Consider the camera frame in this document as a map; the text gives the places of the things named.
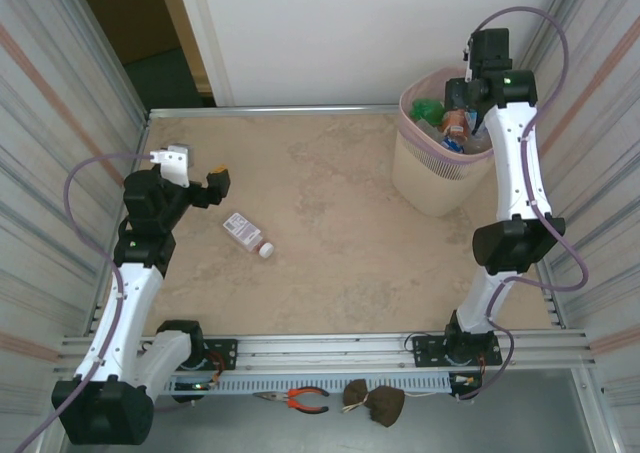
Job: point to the brown coffee drink bottle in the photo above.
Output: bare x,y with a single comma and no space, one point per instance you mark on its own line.
456,122

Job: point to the green soda bottle yellow cap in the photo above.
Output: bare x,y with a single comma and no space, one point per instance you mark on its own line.
425,108

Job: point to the blue label bottle white cap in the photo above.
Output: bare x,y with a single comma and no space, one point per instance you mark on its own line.
452,145

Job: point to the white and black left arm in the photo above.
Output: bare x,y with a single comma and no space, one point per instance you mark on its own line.
132,298

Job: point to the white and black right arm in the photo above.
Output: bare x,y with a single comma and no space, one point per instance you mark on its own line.
515,163

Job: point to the translucent purple bin liner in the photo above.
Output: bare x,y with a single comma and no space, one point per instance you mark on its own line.
415,138

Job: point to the beige ribbed plastic bin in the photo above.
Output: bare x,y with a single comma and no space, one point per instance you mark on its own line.
435,183

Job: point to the pink bottle white label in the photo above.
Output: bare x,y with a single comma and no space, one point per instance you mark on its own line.
245,230

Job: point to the brown wooden door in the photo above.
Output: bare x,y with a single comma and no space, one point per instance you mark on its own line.
130,13

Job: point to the brown cloth pouch with twine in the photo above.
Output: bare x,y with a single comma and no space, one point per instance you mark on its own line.
385,405

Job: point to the white door frame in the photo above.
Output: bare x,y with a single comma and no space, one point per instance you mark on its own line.
205,33

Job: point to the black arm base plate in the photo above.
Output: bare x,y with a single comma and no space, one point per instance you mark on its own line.
222,353
427,350

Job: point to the aluminium table frame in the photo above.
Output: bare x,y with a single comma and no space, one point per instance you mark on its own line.
325,345

